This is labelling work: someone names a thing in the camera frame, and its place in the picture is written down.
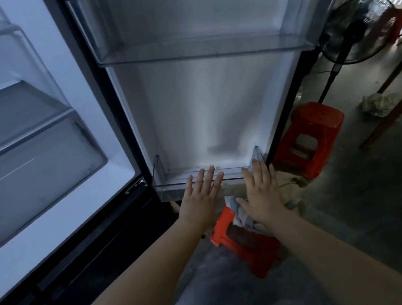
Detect person's left hand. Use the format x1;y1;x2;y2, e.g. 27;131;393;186
172;165;230;234

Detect person's right hand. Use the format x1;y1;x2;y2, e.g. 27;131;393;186
232;156;292;234

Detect fridge door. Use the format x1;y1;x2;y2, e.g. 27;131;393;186
63;0;369;212

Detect crisper drawer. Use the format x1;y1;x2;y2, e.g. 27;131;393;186
0;113;118;259

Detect person's left forearm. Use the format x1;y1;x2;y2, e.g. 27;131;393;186
50;216;212;305

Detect person's right forearm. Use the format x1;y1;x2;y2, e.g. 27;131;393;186
264;195;402;305

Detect black refrigerator body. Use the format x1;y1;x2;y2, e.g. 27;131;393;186
0;0;189;305

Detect clear door bin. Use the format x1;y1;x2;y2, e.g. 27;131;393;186
148;145;269;203
65;0;350;76

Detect light grey trousers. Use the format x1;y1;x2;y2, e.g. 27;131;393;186
154;232;332;305

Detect brown wooden table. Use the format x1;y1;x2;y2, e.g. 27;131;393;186
349;40;402;151

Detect black standing fan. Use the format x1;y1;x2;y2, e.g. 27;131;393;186
307;0;402;105

